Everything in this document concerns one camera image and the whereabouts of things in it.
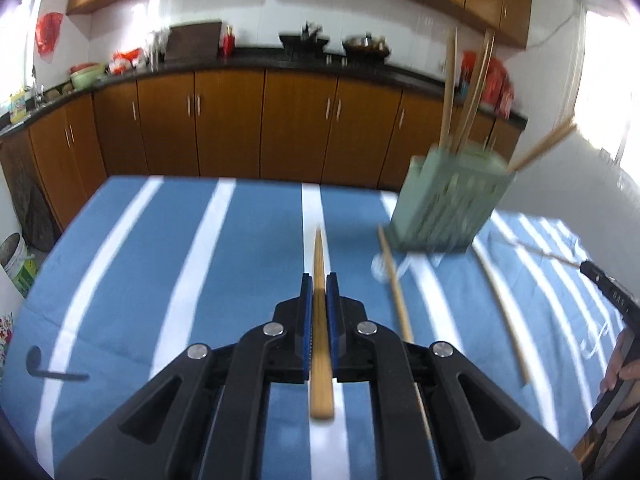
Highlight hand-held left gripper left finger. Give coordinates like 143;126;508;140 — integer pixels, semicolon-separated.
56;272;314;480

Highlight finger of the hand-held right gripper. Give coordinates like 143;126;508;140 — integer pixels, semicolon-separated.
579;259;640;333

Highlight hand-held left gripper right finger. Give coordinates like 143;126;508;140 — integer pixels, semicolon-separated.
326;272;584;480

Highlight wooden chopstick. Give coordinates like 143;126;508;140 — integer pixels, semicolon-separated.
308;227;335;420
460;35;488;143
507;122;578;173
467;30;496;141
472;242;531;387
500;237;583;267
377;225;434;443

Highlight green perforated utensil holder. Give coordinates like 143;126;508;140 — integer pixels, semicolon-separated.
389;142;517;253

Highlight person's right hand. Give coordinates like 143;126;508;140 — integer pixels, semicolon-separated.
600;327;640;394

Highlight wooden chair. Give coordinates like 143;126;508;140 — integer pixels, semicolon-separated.
572;422;608;466

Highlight blue white striped tablecloth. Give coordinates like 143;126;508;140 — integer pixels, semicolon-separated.
0;175;636;480

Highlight wooden lower cabinets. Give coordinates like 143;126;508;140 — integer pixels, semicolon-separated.
0;67;523;233

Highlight large sliding window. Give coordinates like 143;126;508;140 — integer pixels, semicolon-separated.
570;2;640;161

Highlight black gas stove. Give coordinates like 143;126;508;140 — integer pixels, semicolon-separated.
280;50;391;67

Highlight red crumpled plastic bag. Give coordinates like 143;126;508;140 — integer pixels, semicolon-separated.
460;50;501;78

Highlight black kitchen countertop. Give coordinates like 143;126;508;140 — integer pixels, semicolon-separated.
0;47;528;136

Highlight pot with lid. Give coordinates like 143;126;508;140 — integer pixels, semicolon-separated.
342;32;392;61

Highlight black wok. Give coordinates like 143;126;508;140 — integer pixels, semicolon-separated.
278;21;331;53

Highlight dark leaning board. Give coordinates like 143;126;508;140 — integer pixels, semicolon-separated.
22;180;63;253

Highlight dark cutting board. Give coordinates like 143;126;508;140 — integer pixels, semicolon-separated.
165;21;223;63

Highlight white plastic bucket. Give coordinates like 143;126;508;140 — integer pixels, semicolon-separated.
0;232;28;286

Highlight floral printed item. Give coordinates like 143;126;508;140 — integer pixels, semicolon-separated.
0;312;15;381

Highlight clear glass cups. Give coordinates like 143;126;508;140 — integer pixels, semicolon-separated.
145;30;168;68

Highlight red white plastic bag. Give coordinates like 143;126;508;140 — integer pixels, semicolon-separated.
110;49;146;75

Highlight green bowl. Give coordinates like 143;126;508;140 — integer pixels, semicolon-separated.
69;62;108;92

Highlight yellow detergent bottle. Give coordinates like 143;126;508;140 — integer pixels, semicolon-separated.
9;89;28;123

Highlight red hanging plastic bag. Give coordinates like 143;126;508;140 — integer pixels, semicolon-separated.
35;11;65;63

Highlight small kitchen window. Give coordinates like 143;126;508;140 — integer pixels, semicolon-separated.
0;0;38;103

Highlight white wall cable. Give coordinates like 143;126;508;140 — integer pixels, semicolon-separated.
527;10;583;48

